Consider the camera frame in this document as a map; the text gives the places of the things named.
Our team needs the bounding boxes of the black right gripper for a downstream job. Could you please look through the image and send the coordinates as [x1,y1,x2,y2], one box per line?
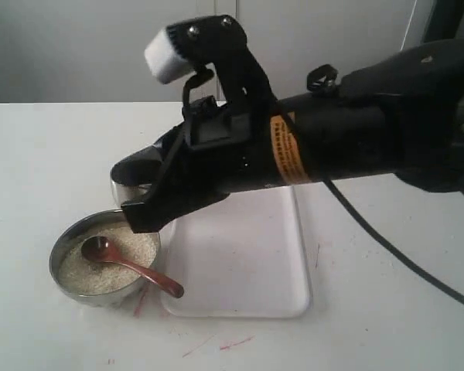
[113,15,276,233]

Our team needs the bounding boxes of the white plastic tray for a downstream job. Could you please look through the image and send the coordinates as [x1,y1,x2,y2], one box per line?
[161,187,311,318]

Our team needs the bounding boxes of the brown wooden spoon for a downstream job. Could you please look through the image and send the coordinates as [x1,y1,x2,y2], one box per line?
[81,236,185,298]

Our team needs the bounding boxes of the steel bowl with rice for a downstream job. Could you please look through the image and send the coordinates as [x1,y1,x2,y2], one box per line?
[49,209,161,307]

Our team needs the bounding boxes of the white rice pile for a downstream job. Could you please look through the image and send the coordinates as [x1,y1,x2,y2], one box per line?
[58,223,160,295]

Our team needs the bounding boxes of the white cabinet doors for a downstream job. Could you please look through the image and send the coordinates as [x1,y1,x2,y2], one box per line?
[0,1,435,103]

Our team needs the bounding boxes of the small steel cup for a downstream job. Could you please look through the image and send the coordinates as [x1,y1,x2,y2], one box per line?
[110,168,152,209]

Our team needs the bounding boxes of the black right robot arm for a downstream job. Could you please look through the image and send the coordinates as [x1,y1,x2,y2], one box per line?
[111,15,464,233]

